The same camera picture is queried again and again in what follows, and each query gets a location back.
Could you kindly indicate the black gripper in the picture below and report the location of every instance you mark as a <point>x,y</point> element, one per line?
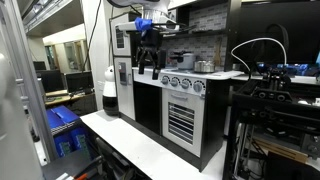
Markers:
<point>151,40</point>

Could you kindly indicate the stainless steel pot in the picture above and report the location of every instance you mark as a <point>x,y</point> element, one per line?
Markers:
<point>204,66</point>

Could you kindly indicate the white oven cabinet door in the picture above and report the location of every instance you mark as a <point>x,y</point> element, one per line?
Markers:
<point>182,119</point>

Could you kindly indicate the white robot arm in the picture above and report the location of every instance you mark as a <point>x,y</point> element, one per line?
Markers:
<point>149,26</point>

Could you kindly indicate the grey stove knob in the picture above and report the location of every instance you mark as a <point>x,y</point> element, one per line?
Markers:
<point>198,86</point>
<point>165,80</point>
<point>185,84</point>
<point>175,81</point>

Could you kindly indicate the white black smart speaker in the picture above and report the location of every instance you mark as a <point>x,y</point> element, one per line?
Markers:
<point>109,98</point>

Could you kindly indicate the white toy kitchen unit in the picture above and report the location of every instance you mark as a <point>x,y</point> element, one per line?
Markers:
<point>214,105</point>

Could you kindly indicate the wooden slotted spatula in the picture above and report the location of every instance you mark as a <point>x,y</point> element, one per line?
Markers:
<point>217,57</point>

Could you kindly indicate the black computer monitor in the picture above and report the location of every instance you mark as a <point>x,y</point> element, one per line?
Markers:
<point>79,81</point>

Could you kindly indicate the blue storage box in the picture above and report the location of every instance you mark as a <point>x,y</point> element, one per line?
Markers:
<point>68,132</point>

